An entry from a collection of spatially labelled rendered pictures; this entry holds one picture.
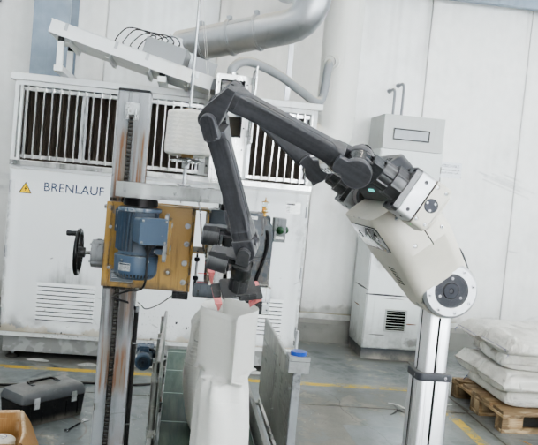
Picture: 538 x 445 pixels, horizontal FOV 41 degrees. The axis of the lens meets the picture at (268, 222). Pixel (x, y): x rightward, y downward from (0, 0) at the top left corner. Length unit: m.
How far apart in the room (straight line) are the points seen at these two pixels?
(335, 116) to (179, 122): 3.45
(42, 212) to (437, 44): 3.97
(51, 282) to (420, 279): 3.88
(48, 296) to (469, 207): 4.01
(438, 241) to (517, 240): 5.48
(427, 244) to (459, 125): 5.27
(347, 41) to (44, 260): 2.89
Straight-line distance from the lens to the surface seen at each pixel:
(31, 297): 5.58
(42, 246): 5.52
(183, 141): 2.47
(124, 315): 2.78
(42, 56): 6.43
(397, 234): 1.94
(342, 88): 5.87
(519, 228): 7.45
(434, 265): 2.02
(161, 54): 5.20
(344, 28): 5.95
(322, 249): 6.85
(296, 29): 5.08
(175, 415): 3.37
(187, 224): 2.67
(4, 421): 3.83
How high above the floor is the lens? 1.45
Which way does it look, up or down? 3 degrees down
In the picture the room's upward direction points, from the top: 5 degrees clockwise
